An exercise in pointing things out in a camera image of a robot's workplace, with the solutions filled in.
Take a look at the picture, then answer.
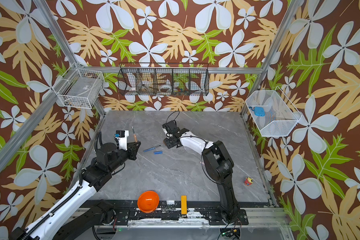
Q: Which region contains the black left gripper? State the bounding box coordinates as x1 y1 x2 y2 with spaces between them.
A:
108 139 141 175

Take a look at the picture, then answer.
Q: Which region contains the brown pen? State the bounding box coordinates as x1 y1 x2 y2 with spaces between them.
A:
132 126 138 143

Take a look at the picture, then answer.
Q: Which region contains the blue pen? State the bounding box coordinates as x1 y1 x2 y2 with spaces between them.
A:
143 145 161 152

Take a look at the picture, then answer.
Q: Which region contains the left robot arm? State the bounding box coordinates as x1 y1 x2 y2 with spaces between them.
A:
9 130 141 240

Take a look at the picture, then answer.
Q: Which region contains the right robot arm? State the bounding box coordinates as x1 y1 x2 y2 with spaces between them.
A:
162 120 240 224

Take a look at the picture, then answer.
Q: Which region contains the orange bowl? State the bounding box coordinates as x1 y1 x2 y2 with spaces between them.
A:
138 191 160 213

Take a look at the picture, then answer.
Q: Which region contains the yellow block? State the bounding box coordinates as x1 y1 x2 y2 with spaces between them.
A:
181 195 188 215

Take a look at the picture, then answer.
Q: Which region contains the blue object in basket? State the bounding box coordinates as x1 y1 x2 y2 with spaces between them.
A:
252 107 266 117

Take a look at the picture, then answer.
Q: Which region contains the small red yellow toy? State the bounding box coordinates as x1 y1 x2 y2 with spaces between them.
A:
244 177 254 186

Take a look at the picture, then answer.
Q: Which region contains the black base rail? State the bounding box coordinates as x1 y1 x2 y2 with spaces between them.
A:
81 200 249 227

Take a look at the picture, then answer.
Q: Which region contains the black wire basket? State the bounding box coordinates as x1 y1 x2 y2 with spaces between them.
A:
116 63 210 96

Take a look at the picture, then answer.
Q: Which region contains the white wire basket left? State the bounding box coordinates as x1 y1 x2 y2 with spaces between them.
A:
54 64 105 109

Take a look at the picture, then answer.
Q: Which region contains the white wire basket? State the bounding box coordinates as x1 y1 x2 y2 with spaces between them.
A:
54 64 105 109
246 88 303 138

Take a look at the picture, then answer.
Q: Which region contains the white wire basket right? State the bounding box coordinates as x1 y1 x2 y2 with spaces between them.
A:
246 88 303 138

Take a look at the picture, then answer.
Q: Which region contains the aluminium left corner post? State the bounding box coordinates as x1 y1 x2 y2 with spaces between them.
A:
34 1 106 117

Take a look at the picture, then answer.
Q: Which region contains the aluminium corner frame post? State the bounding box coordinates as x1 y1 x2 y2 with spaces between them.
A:
239 0 305 116

